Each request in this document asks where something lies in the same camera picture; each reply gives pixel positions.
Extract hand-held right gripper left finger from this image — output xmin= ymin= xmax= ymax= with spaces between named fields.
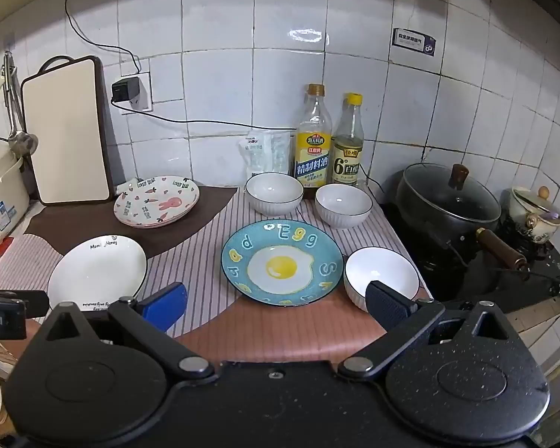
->
xmin=32 ymin=282 xmax=218 ymax=381

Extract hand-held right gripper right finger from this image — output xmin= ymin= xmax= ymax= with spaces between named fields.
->
xmin=337 ymin=281 xmax=526 ymax=381

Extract white ribbed bowl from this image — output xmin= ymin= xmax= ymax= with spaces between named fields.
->
xmin=314 ymin=183 xmax=373 ymax=229
xmin=245 ymin=172 xmax=305 ymax=217
xmin=344 ymin=246 xmax=421 ymax=313

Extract rabbit print plate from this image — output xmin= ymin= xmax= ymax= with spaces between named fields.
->
xmin=114 ymin=175 xmax=200 ymax=225

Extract striped patterned table mat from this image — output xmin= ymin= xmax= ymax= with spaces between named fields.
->
xmin=0 ymin=184 xmax=434 ymax=374

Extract white plate with black rim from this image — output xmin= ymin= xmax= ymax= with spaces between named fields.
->
xmin=47 ymin=234 xmax=149 ymax=312

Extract pink rim plate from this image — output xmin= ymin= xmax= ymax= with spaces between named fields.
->
xmin=116 ymin=196 xmax=200 ymax=229

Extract black gas stove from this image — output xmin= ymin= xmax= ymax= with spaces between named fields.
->
xmin=383 ymin=196 xmax=560 ymax=313

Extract blue fried egg plate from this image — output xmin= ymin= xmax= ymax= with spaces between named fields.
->
xmin=221 ymin=219 xmax=345 ymax=307

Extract black wok with lid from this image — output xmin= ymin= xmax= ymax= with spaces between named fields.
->
xmin=396 ymin=163 xmax=501 ymax=220

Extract white rice cooker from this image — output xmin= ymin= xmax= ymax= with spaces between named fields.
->
xmin=0 ymin=137 xmax=31 ymax=249

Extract vinegar bottle yellow cap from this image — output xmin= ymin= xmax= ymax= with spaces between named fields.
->
xmin=331 ymin=93 xmax=365 ymax=187

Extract cream enamel pot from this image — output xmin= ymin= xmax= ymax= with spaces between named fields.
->
xmin=508 ymin=186 xmax=560 ymax=244

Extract cooking wine bottle yellow label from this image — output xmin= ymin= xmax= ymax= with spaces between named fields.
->
xmin=294 ymin=84 xmax=333 ymax=200

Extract white plastic packet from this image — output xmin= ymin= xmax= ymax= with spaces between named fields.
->
xmin=237 ymin=130 xmax=275 ymax=183

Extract metal ladle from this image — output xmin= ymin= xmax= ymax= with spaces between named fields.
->
xmin=2 ymin=51 xmax=39 ymax=157

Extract clear plastic bag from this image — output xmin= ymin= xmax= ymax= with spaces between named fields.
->
xmin=264 ymin=131 xmax=296 ymax=177

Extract white cutting board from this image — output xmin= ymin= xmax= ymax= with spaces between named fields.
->
xmin=20 ymin=55 xmax=127 ymax=205

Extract black charger plug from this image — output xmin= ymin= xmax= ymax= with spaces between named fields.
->
xmin=111 ymin=79 xmax=141 ymax=103

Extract black wok with wooden handle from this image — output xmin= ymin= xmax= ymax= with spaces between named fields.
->
xmin=394 ymin=163 xmax=530 ymax=281

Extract black cable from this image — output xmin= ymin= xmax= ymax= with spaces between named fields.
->
xmin=114 ymin=100 xmax=309 ymax=131
xmin=64 ymin=0 xmax=143 ymax=80

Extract white wall socket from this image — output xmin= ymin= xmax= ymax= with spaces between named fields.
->
xmin=120 ymin=72 xmax=153 ymax=113

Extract blue wall sticker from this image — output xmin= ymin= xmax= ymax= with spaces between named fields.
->
xmin=392 ymin=27 xmax=436 ymax=57

